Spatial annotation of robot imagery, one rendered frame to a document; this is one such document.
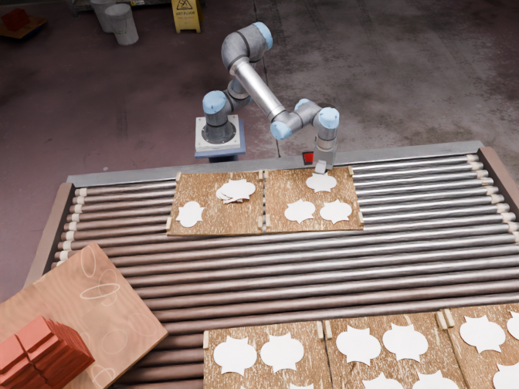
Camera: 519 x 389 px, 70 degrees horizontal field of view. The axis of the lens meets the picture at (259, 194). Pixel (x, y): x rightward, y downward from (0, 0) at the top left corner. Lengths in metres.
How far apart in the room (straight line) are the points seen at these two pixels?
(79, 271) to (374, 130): 2.69
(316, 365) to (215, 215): 0.73
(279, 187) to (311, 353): 0.73
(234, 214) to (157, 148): 1.90
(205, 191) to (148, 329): 0.68
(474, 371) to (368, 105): 2.74
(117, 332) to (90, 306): 0.14
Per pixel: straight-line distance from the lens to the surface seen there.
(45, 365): 1.24
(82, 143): 3.76
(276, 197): 1.67
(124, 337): 1.36
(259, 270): 1.49
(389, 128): 3.54
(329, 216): 1.61
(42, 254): 1.78
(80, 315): 1.45
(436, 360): 1.44
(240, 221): 1.60
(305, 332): 1.38
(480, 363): 1.49
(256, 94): 1.48
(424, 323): 1.47
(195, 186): 1.76
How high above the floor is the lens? 2.24
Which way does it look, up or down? 51 degrees down
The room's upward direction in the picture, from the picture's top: 5 degrees counter-clockwise
